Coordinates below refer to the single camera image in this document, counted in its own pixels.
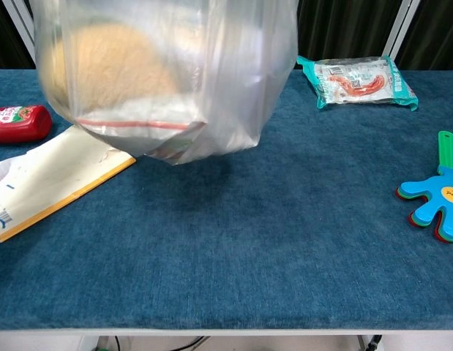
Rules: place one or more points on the clear plastic bag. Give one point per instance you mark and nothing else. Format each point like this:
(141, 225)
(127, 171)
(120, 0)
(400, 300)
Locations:
(226, 73)

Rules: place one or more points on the red ketchup squeeze bottle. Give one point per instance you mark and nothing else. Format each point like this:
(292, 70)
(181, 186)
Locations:
(25, 124)

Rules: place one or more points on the blue table mat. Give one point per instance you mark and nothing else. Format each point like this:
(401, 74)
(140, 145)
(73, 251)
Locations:
(248, 237)

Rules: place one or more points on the brown round bread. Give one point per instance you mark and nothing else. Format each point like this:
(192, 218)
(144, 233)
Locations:
(112, 69)

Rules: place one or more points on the teal sausage snack packet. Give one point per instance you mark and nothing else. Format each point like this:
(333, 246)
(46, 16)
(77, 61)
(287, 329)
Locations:
(358, 84)

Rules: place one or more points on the blue green hand clapper toy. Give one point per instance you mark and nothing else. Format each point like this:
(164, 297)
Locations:
(434, 208)

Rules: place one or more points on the grey aluminium frame post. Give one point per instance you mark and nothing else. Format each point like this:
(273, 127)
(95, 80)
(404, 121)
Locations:
(19, 29)
(403, 29)

